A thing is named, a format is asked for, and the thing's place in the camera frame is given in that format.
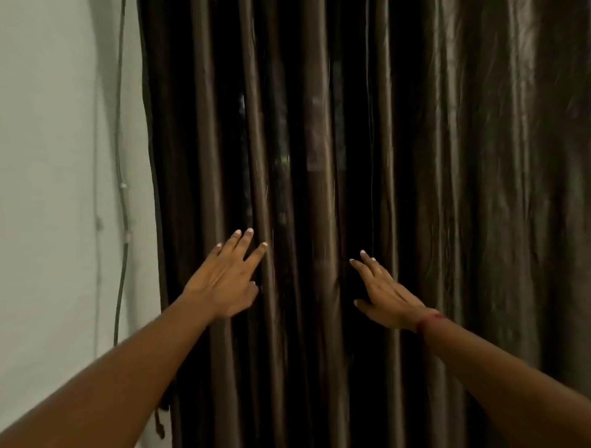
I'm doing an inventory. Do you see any person's left hand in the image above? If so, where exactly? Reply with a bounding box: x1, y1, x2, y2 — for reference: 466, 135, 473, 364
181, 227, 269, 322

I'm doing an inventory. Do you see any person's right hand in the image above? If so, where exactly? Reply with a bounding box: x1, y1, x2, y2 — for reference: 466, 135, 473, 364
348, 249, 440, 332

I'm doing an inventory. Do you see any dark brown curtain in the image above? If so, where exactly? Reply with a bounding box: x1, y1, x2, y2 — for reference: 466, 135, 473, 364
137, 0, 416, 448
406, 0, 591, 448

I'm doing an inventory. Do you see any person's left forearm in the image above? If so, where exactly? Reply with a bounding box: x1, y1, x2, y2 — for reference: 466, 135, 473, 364
0, 291, 218, 448

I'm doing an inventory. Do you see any person's right forearm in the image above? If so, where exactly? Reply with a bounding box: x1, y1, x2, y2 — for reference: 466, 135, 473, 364
420, 316, 591, 448

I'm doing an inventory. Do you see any red wrist band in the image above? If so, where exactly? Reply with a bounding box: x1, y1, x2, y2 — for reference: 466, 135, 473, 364
415, 311, 446, 335

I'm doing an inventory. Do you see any grey wall cable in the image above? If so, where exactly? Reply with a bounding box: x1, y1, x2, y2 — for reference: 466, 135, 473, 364
113, 0, 132, 347

